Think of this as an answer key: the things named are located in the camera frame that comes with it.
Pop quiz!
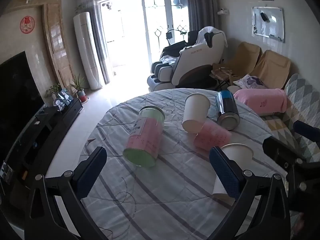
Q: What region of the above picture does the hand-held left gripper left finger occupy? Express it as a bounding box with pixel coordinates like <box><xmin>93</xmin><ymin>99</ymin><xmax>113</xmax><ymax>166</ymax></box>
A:
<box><xmin>24</xmin><ymin>146</ymin><xmax>108</xmax><ymax>240</ymax></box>

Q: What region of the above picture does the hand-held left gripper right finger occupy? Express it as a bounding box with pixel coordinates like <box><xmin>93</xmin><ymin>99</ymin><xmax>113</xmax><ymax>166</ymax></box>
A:
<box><xmin>209</xmin><ymin>146</ymin><xmax>291</xmax><ymax>240</ymax></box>

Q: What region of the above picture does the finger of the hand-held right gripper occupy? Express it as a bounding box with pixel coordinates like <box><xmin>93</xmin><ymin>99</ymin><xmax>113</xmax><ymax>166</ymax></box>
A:
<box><xmin>262</xmin><ymin>135</ymin><xmax>307</xmax><ymax>166</ymax></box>
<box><xmin>293</xmin><ymin>120</ymin><xmax>320</xmax><ymax>145</ymax></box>

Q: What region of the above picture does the white paper cup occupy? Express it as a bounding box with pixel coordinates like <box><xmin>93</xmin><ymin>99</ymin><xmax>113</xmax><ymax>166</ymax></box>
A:
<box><xmin>212</xmin><ymin>143</ymin><xmax>254</xmax><ymax>201</ymax></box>
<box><xmin>182</xmin><ymin>93</ymin><xmax>211</xmax><ymax>134</ymax></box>

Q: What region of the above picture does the pink plastic cup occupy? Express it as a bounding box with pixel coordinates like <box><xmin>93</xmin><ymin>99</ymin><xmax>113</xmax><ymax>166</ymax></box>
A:
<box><xmin>194</xmin><ymin>119</ymin><xmax>232</xmax><ymax>152</ymax></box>

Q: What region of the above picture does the sofa with patterned cover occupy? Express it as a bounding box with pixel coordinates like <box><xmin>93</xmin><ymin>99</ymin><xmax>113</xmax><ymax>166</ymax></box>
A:
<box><xmin>260</xmin><ymin>74</ymin><xmax>320</xmax><ymax>163</ymax></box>

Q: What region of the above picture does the pink towel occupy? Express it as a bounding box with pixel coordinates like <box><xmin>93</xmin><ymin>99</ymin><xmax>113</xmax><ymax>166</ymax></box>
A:
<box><xmin>234</xmin><ymin>89</ymin><xmax>288</xmax><ymax>117</ymax></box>

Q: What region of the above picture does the striped table blanket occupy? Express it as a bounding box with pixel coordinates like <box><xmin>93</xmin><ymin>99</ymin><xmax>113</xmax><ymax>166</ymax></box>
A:
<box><xmin>46</xmin><ymin>88</ymin><xmax>288</xmax><ymax>240</ymax></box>

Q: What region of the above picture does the black television stand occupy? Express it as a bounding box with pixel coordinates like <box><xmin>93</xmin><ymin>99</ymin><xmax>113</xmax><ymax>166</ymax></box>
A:
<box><xmin>0</xmin><ymin>97</ymin><xmax>83</xmax><ymax>205</ymax></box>

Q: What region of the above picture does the silver and blue can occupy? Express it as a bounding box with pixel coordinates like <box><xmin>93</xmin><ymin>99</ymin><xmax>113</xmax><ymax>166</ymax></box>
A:
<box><xmin>215</xmin><ymin>90</ymin><xmax>240</xmax><ymax>130</ymax></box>

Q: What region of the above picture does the pink and green canister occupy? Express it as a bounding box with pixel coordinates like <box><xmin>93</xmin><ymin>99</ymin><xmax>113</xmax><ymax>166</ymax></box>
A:
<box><xmin>122</xmin><ymin>105</ymin><xmax>165</xmax><ymax>168</ymax></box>

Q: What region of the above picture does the beige chair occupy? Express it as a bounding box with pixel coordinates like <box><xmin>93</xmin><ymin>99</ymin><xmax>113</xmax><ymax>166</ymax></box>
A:
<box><xmin>250</xmin><ymin>50</ymin><xmax>292</xmax><ymax>90</ymax></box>
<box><xmin>226</xmin><ymin>42</ymin><xmax>263</xmax><ymax>85</ymax></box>

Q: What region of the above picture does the floral pillow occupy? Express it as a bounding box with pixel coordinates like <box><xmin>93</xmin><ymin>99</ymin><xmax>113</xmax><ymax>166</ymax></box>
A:
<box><xmin>233</xmin><ymin>74</ymin><xmax>267</xmax><ymax>89</ymax></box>

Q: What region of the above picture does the round glass ornament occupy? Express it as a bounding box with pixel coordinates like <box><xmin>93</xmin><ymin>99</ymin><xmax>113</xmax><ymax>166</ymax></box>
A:
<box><xmin>53</xmin><ymin>97</ymin><xmax>66</xmax><ymax>112</ymax></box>

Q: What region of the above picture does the potted plant in red pot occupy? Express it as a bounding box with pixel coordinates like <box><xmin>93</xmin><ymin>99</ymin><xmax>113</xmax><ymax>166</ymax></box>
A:
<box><xmin>70</xmin><ymin>74</ymin><xmax>88</xmax><ymax>103</ymax></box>

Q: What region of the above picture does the small potted plant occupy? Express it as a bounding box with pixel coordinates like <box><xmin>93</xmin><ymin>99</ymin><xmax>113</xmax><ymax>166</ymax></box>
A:
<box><xmin>45</xmin><ymin>84</ymin><xmax>62</xmax><ymax>100</ymax></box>

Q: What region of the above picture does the folding stool with clutter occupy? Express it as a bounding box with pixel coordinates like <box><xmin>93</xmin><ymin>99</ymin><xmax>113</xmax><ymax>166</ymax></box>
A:
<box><xmin>211</xmin><ymin>62</ymin><xmax>238</xmax><ymax>90</ymax></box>

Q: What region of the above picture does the black television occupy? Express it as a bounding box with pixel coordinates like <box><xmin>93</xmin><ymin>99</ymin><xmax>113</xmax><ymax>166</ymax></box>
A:
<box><xmin>0</xmin><ymin>51</ymin><xmax>45</xmax><ymax>160</ymax></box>

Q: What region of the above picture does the white massage chair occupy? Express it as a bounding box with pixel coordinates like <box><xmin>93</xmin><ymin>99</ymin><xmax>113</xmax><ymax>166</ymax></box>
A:
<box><xmin>147</xmin><ymin>26</ymin><xmax>228</xmax><ymax>92</ymax></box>

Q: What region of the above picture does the white standing air conditioner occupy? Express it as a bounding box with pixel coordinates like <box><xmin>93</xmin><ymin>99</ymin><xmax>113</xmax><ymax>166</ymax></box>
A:
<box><xmin>73</xmin><ymin>12</ymin><xmax>103</xmax><ymax>90</ymax></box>

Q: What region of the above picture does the grey curtain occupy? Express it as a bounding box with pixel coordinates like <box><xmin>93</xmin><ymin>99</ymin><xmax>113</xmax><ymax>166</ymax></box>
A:
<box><xmin>86</xmin><ymin>0</ymin><xmax>110</xmax><ymax>84</ymax></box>
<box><xmin>184</xmin><ymin>0</ymin><xmax>222</xmax><ymax>39</ymax></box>

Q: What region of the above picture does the white cloth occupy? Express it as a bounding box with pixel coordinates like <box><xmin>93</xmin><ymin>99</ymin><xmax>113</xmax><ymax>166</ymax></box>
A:
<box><xmin>196</xmin><ymin>26</ymin><xmax>225</xmax><ymax>47</ymax></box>

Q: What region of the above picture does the glass sliding door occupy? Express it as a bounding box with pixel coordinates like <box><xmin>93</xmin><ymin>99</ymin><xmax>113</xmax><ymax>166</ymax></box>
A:
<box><xmin>141</xmin><ymin>0</ymin><xmax>190</xmax><ymax>63</ymax></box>

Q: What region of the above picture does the photo frame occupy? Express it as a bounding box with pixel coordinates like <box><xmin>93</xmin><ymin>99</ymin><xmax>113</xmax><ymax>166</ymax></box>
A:
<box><xmin>58</xmin><ymin>88</ymin><xmax>73</xmax><ymax>105</ymax></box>

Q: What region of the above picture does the wall whiteboard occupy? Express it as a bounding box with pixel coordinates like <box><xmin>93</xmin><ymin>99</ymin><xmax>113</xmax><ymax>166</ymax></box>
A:
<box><xmin>252</xmin><ymin>6</ymin><xmax>285</xmax><ymax>43</ymax></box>

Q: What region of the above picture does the red round wall decoration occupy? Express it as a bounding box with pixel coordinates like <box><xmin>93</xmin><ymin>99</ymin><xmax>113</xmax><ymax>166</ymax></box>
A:
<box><xmin>20</xmin><ymin>16</ymin><xmax>34</xmax><ymax>33</ymax></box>

